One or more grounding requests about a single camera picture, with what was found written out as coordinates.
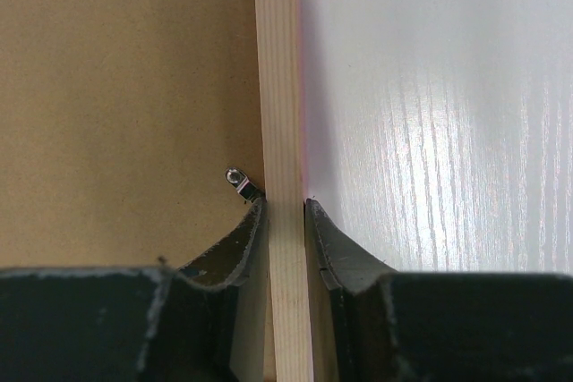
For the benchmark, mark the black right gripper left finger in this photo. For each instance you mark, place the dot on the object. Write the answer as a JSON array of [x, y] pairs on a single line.
[[204, 321]]

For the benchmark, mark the pink wooden picture frame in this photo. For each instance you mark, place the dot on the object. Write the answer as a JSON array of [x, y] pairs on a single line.
[[279, 57]]

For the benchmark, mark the small metal turn clip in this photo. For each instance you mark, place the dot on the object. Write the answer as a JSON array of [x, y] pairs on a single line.
[[242, 184]]

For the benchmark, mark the brown cardboard backing board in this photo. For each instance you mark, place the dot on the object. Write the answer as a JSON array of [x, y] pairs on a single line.
[[119, 119]]

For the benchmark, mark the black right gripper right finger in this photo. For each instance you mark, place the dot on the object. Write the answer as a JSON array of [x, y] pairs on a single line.
[[371, 322]]

